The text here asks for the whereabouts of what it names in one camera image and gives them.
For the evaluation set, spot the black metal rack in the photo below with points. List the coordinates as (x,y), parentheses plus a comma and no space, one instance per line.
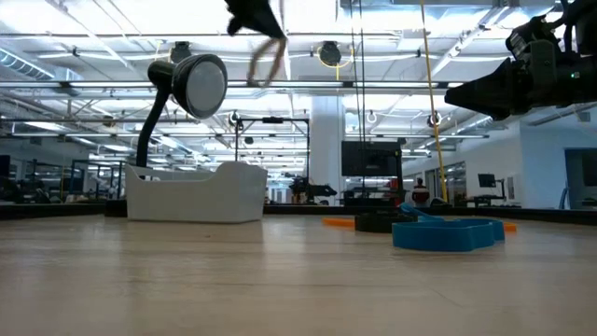
(100,163)

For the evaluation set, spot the black aluminium table frame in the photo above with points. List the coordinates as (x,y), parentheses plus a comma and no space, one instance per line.
(46,211)

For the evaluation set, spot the white plastic bin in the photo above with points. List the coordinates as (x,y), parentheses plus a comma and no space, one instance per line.
(200,200)

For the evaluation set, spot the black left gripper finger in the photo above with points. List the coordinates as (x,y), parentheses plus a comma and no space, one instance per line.
(234,23)
(263,18)

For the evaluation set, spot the black rubber band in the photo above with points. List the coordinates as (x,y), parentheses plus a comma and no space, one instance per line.
(378,224)

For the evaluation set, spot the small black monitor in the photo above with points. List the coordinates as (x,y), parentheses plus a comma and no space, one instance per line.
(486,180)

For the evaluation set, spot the black background robot arm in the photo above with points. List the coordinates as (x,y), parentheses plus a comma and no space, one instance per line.
(310,190)

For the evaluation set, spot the person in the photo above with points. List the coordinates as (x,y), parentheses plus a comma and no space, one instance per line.
(421,193)

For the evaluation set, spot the black metal frame rig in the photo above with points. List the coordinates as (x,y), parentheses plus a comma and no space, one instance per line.
(273,120)

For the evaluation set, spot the black gooseneck desk lamp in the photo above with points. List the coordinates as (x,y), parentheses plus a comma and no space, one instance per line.
(161,74)

